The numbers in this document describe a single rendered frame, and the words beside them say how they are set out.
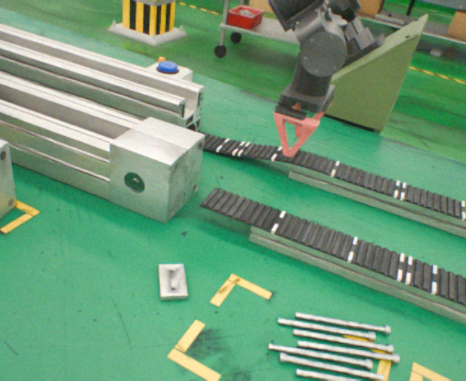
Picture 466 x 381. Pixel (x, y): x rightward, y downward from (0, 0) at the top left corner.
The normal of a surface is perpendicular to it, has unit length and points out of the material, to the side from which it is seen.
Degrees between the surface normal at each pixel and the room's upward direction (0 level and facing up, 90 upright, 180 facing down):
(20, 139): 90
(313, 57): 90
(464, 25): 89
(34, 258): 0
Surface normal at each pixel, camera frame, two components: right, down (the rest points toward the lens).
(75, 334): 0.14, -0.81
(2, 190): 0.96, 0.25
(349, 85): -0.42, 0.47
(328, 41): -0.17, 0.54
